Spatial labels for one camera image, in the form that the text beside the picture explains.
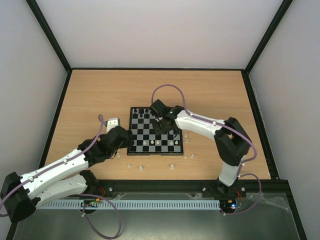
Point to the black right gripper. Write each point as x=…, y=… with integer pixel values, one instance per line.
x=161, y=124

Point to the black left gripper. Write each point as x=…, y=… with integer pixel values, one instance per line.
x=130, y=142

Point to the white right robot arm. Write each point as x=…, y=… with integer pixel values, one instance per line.
x=232, y=142

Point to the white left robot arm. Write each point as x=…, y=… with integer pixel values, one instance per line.
x=22, y=195

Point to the black and grey chessboard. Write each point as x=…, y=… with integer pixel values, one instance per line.
x=139, y=124

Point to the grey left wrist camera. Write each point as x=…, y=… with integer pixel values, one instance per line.
x=112, y=123

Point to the black front aluminium rail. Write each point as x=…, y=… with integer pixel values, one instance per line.
x=207, y=188

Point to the light blue cable duct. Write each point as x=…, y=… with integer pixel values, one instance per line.
x=78, y=204

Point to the black left frame post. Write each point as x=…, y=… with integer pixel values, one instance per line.
x=38, y=14

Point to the black frame post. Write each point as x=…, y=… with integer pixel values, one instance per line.
x=280, y=13
x=38, y=14

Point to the black right frame post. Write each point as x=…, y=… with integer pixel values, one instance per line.
x=280, y=13

